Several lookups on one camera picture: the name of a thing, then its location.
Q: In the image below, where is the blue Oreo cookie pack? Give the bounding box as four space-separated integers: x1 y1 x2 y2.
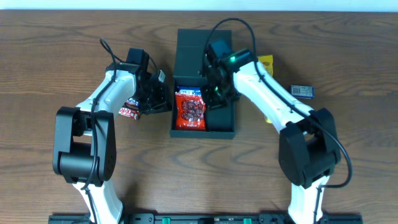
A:
176 86 201 96

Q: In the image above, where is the yellow cylindrical candy container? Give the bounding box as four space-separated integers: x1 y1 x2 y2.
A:
264 116 272 124

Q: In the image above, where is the Dairy Milk chocolate bar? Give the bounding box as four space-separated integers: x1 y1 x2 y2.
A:
126 98 139 107

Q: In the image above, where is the yellow snack bag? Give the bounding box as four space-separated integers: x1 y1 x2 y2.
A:
258 55 274 76

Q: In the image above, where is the small blue box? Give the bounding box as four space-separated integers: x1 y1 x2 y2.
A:
289 85 315 99

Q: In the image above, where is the red snack bag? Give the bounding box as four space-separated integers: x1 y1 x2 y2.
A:
175 93 206 131

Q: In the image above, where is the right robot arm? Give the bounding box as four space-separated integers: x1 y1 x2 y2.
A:
201 47 344 223

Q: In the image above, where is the dark green open box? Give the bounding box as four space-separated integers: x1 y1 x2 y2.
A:
170 29 236 139

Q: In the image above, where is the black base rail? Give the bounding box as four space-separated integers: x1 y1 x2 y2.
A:
48 213 363 224

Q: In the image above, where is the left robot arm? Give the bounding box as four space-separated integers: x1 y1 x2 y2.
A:
52 62 170 223

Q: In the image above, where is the KitKat Milo chocolate bar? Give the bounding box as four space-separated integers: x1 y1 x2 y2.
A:
119 107 140 120

